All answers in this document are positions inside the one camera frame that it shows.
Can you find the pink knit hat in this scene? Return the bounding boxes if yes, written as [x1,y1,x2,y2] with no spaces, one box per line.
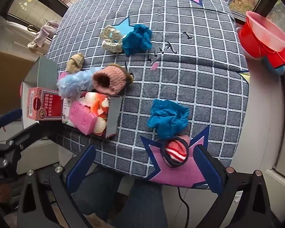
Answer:
[92,64,134,93]

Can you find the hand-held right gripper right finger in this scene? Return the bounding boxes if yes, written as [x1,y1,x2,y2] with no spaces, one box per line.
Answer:
[193,145,276,228]

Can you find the pink cloth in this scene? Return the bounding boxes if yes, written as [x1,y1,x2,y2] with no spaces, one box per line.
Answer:
[35,20,59,48]

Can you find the blue mesh cloth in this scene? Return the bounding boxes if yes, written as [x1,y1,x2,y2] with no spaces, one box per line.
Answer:
[146,99,190,139]
[122,24,153,57]

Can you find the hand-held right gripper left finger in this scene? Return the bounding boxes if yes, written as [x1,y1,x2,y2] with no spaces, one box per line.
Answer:
[18,144,97,228]

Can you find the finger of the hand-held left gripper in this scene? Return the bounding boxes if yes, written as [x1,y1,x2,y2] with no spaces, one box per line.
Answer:
[0,108,23,138]
[0,123,62,165]

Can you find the red plastic bucket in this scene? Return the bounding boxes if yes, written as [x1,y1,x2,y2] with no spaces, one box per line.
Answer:
[237,26,285,68]

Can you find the brown cardboard box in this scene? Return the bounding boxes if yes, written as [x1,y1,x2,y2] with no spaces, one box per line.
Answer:
[0,49,43,116]

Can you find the translucent red plastic basin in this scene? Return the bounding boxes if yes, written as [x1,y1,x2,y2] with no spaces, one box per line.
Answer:
[245,11,285,53]

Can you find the cream polka dot scrunchie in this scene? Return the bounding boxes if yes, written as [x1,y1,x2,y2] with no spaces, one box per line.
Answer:
[100,25,124,53]

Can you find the black cable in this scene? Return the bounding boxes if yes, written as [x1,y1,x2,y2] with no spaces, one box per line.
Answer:
[178,186,191,228]

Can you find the gold wire rack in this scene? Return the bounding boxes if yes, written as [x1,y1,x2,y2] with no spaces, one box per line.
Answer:
[27,18,51,32]

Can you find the beige scrunchie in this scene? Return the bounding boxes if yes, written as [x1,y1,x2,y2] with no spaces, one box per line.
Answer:
[66,53,85,74]

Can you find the grey cardboard box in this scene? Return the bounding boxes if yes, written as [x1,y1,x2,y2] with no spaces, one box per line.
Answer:
[21,56,123,139]

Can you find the red patterned medicine box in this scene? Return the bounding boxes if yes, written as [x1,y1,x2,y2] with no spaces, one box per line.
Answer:
[27,87,63,121]

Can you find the large pink sponge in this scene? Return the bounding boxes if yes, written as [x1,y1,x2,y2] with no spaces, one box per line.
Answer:
[69,101,97,136]

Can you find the grey checkered quilt with stars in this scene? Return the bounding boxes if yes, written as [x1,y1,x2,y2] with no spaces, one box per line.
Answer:
[46,0,250,188]

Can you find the light blue fluffy scrunchie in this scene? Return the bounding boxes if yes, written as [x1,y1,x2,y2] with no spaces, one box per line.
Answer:
[56,68,102,99]

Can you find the red white striped sock ball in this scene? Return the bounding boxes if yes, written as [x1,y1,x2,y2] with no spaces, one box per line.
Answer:
[160,135,190,169]

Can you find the person's jeans legs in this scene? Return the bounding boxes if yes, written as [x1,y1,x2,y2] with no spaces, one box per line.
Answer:
[72,165,169,228]

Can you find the beige cloth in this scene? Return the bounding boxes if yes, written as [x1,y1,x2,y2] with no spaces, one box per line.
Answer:
[27,39,40,52]

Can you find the blue plastic basin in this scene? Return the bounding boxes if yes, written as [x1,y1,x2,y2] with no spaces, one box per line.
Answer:
[262,55,285,76]

